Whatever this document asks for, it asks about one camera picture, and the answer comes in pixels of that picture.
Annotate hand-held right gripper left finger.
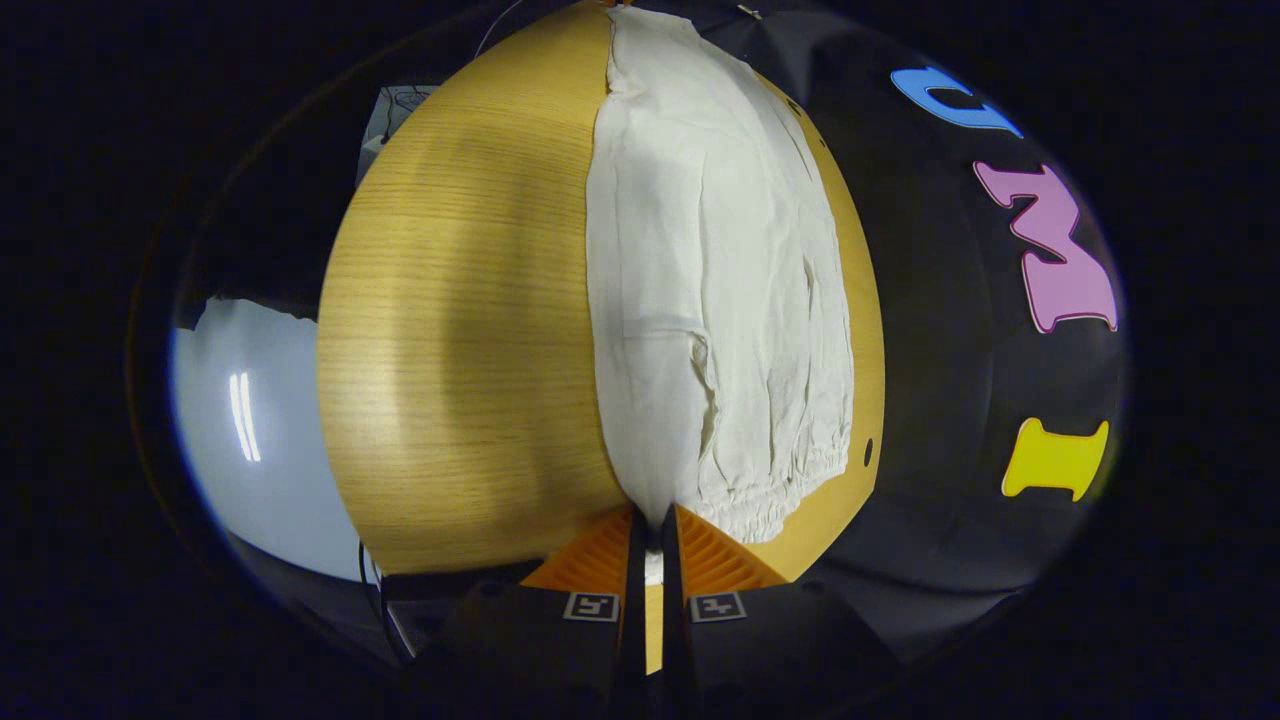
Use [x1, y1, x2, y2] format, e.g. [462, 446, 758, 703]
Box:
[400, 505, 649, 720]

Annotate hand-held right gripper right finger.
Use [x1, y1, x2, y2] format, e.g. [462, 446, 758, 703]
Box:
[660, 505, 901, 720]

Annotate black backdrop cloth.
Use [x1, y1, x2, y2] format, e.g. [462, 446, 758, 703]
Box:
[700, 0, 1131, 661]

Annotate white jeans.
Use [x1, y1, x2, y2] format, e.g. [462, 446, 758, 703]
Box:
[585, 5, 858, 588]

